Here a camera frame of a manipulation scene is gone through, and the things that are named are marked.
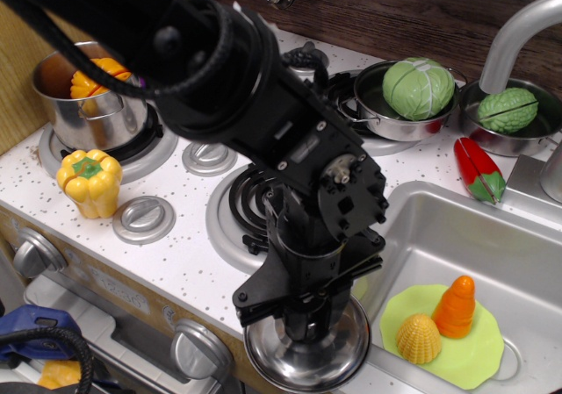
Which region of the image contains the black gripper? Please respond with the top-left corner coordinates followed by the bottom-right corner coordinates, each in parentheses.
top-left (233, 183), bottom-right (386, 341)

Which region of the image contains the shiny steel pot lid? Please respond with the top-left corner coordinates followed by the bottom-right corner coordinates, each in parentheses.
top-left (243, 297), bottom-right (371, 393)

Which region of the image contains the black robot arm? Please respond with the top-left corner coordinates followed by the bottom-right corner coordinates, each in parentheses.
top-left (3, 0), bottom-right (388, 343)

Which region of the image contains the yellow toy corn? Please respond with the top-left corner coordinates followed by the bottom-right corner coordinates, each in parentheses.
top-left (395, 313), bottom-right (442, 364)

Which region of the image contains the right oven front knob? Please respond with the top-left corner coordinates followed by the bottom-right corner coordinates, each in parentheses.
top-left (170, 319), bottom-right (233, 380)

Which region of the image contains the oven knob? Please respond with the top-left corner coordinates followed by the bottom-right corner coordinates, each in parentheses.
top-left (13, 227), bottom-right (67, 279)
top-left (170, 319), bottom-right (233, 380)

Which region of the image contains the front right black burner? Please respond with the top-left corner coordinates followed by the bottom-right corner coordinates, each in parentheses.
top-left (205, 165), bottom-right (270, 275)

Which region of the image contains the black burner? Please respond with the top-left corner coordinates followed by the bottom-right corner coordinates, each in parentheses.
top-left (327, 69), bottom-right (417, 157)
top-left (39, 104), bottom-right (178, 184)
top-left (205, 165), bottom-right (270, 275)

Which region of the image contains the orange toy carrot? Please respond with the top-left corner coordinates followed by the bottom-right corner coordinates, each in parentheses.
top-left (431, 276), bottom-right (476, 339)

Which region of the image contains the silver sink basin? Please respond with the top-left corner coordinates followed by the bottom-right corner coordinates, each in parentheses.
top-left (350, 154), bottom-right (562, 394)

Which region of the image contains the lime green plate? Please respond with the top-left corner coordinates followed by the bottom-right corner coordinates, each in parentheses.
top-left (379, 284), bottom-right (504, 390)

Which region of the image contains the silver stovetop knob middle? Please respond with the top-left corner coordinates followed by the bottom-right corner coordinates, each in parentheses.
top-left (182, 142), bottom-right (237, 176)

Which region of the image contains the silver stovetop knob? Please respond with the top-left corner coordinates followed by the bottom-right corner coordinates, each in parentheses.
top-left (112, 196), bottom-right (176, 245)
top-left (281, 42), bottom-right (328, 82)
top-left (182, 142), bottom-right (237, 176)

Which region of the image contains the silver stovetop knob front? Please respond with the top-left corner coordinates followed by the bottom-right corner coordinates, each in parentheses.
top-left (112, 196), bottom-right (176, 245)

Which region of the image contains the red toy chili pepper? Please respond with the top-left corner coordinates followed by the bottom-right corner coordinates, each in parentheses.
top-left (453, 137), bottom-right (506, 204)

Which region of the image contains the back right black burner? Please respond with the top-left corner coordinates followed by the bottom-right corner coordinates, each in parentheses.
top-left (327, 69), bottom-right (417, 157)

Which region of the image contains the front left black burner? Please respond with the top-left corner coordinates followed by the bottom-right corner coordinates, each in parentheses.
top-left (39, 104), bottom-right (178, 184)

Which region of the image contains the shallow steel pan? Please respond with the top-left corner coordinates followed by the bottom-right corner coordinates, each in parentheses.
top-left (353, 61), bottom-right (460, 142)

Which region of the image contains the silver stovetop knob back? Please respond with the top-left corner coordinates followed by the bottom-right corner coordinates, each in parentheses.
top-left (281, 42), bottom-right (328, 82)

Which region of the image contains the green toy cabbage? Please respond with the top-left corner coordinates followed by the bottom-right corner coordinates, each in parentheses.
top-left (382, 57), bottom-right (456, 121)

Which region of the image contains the yellow toy bell pepper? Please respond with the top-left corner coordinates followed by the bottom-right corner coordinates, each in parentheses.
top-left (56, 149), bottom-right (123, 218)

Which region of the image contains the yellow object bottom left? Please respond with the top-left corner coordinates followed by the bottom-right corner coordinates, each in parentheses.
top-left (37, 360), bottom-right (81, 390)

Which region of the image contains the green bumpy toy gourd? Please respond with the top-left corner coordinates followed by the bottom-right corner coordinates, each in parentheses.
top-left (477, 88), bottom-right (538, 134)

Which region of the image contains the tall steel pot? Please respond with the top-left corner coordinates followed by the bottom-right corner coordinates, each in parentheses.
top-left (32, 52), bottom-right (148, 151)

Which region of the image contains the left oven front knob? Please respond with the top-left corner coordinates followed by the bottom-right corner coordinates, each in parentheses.
top-left (13, 227), bottom-right (67, 279)

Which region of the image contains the blue clamp tool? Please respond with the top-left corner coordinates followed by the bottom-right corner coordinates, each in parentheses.
top-left (1, 304), bottom-right (81, 362)

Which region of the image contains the steel bowl by faucet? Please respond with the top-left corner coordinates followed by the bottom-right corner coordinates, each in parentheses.
top-left (459, 78), bottom-right (561, 157)

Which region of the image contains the orange toy pumpkin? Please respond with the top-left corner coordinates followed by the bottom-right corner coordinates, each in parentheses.
top-left (70, 57), bottom-right (132, 99)

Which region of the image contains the silver faucet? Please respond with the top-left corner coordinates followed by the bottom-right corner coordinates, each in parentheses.
top-left (479, 0), bottom-right (561, 94)

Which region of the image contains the silver oven door handle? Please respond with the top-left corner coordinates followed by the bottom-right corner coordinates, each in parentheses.
top-left (24, 276), bottom-right (222, 393)

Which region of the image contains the black braided cable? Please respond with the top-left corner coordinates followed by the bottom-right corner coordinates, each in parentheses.
top-left (0, 326), bottom-right (96, 394)

